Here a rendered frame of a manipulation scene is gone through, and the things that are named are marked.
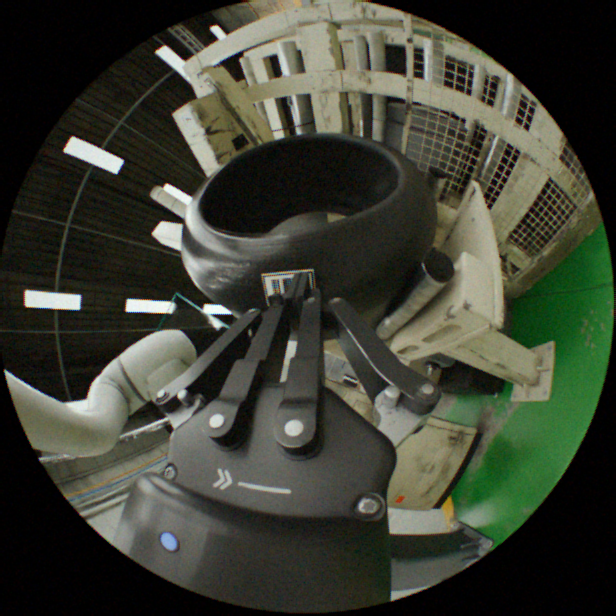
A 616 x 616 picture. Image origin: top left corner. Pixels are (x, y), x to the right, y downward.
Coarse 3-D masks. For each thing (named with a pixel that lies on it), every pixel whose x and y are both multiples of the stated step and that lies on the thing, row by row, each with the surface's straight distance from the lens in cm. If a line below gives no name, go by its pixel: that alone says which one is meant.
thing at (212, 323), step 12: (180, 300) 146; (168, 312) 152; (180, 312) 142; (192, 312) 133; (204, 312) 124; (168, 324) 148; (180, 324) 138; (192, 324) 129; (204, 324) 122; (216, 324) 116; (192, 336) 127; (204, 336) 120; (216, 336) 114; (204, 348) 118
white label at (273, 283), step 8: (280, 272) 21; (288, 272) 21; (296, 272) 21; (312, 272) 21; (264, 280) 22; (272, 280) 22; (280, 280) 22; (288, 280) 21; (312, 280) 21; (264, 288) 22; (272, 288) 22; (280, 288) 22; (312, 288) 21
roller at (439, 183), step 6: (432, 168) 48; (438, 168) 50; (432, 174) 47; (438, 174) 47; (444, 174) 48; (426, 180) 49; (432, 180) 47; (438, 180) 47; (444, 180) 48; (432, 186) 48; (438, 186) 48; (432, 192) 49; (438, 192) 49; (438, 198) 51
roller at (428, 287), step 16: (432, 256) 25; (416, 272) 27; (432, 272) 24; (448, 272) 25; (416, 288) 28; (432, 288) 26; (400, 304) 34; (416, 304) 30; (384, 320) 45; (400, 320) 38; (384, 336) 51
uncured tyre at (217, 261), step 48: (288, 144) 60; (336, 144) 64; (384, 144) 53; (240, 192) 66; (288, 192) 75; (336, 192) 74; (384, 192) 63; (192, 240) 34; (240, 240) 26; (288, 240) 23; (336, 240) 22; (384, 240) 23; (432, 240) 33; (240, 288) 25; (336, 288) 22; (384, 288) 25
